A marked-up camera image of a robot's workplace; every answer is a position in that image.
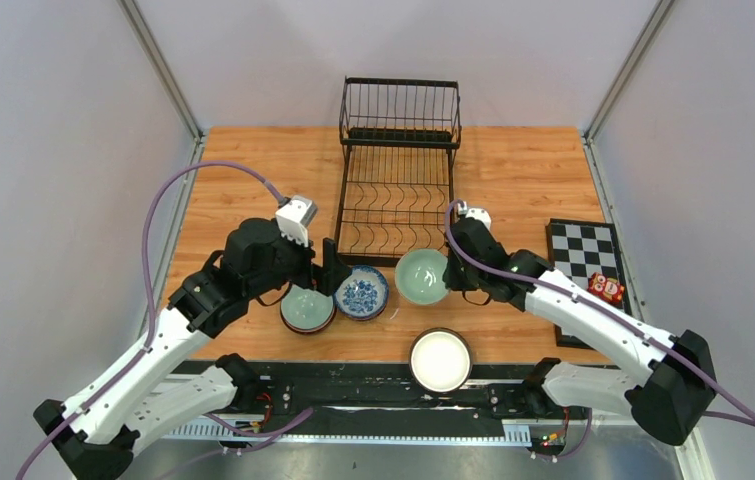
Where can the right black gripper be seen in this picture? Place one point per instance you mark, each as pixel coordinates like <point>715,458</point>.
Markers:
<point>453,282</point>

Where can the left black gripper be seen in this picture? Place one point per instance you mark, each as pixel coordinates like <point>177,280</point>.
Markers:
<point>333,274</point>

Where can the celadon bowl brown rim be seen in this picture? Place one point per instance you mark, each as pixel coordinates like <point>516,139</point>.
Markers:
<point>419,276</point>

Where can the blue floral bowl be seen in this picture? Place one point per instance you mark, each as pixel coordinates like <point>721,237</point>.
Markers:
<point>363,295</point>

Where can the white bowl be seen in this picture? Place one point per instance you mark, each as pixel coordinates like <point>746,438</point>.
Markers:
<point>440,360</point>

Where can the black wire dish rack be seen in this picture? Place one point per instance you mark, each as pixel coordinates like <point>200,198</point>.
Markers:
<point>399,140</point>

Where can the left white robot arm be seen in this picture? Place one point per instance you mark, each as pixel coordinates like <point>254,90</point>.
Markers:
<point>100,430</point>

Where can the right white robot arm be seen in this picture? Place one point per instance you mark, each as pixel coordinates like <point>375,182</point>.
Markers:
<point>667,381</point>

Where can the celadon bowl black rim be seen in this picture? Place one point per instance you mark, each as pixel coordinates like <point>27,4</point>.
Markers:
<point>305,311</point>

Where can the red owl toy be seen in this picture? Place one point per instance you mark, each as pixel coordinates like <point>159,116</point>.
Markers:
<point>608,289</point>

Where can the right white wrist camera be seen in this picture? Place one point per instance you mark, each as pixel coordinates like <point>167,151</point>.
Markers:
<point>475,213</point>

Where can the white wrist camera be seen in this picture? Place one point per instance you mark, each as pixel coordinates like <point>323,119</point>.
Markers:
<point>294,217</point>
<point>475,213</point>

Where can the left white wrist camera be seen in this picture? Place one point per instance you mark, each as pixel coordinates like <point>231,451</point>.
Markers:
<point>294,217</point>

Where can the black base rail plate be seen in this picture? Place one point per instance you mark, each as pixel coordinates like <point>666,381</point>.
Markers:
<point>382,399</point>

